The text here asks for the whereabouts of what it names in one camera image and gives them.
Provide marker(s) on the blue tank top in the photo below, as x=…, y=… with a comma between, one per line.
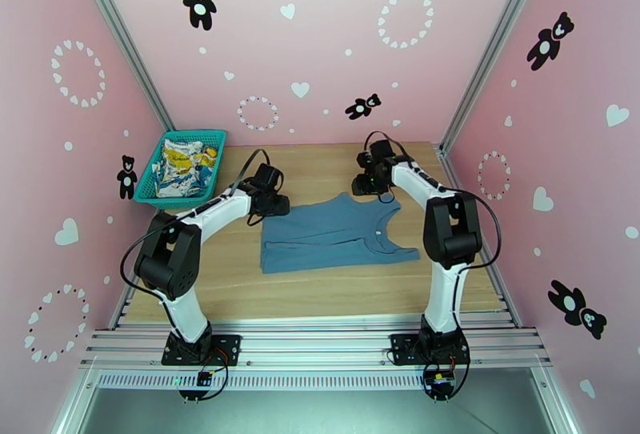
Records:
x=325, y=237

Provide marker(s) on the white yellow blue printed garment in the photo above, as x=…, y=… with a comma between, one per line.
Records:
x=182, y=165

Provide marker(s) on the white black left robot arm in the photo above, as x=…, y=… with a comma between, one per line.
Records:
x=170, y=257

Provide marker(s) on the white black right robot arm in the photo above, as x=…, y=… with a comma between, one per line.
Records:
x=450, y=232

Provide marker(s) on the teal plastic basket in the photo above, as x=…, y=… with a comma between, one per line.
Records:
x=172, y=202

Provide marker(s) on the slotted metal strip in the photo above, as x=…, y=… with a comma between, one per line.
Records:
x=315, y=380

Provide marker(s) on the small black circuit board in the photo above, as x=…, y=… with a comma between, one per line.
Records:
x=203, y=378

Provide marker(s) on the circuit board with yellow connector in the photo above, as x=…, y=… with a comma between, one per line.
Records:
x=440, y=382

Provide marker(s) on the black teddy bear wall sticker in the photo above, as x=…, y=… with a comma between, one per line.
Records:
x=127, y=180
x=580, y=312

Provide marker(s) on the aluminium front rail frame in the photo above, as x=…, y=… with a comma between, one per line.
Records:
x=315, y=347

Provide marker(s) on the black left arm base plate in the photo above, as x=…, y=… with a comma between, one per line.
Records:
x=227, y=347

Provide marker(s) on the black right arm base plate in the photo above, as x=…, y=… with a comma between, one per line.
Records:
x=402, y=347

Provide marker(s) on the aluminium corner post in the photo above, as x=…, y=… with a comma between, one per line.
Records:
x=125, y=42
x=495, y=47

